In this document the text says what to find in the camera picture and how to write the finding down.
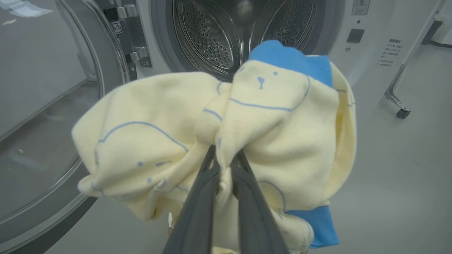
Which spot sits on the metal leg with caster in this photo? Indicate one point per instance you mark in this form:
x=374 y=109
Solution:
x=403 y=113

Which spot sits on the black door latch socket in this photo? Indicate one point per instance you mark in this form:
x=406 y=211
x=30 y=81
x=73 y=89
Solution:
x=355 y=35

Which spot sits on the black text instruction label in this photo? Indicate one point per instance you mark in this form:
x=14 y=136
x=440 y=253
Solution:
x=388 y=53

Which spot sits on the metal door hinge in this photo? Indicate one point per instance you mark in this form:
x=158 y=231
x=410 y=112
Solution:
x=136 y=53

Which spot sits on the white front-load washing machine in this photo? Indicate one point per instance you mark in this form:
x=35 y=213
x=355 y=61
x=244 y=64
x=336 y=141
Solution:
x=370 y=56

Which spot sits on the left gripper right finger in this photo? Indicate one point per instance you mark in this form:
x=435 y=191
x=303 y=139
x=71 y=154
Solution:
x=254 y=218

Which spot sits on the steel washing machine drum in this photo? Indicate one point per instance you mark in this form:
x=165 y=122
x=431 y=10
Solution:
x=204 y=35

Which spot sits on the black round glass washer door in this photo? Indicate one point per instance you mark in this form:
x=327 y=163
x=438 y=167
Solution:
x=42 y=158

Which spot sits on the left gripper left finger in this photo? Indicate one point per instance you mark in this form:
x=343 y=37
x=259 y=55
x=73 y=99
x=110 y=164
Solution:
x=197 y=211

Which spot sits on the cream bear-print garment blue trim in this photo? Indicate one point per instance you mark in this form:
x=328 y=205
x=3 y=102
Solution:
x=148 y=148

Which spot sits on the grey warning sticker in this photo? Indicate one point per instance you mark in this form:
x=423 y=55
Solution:
x=360 y=6

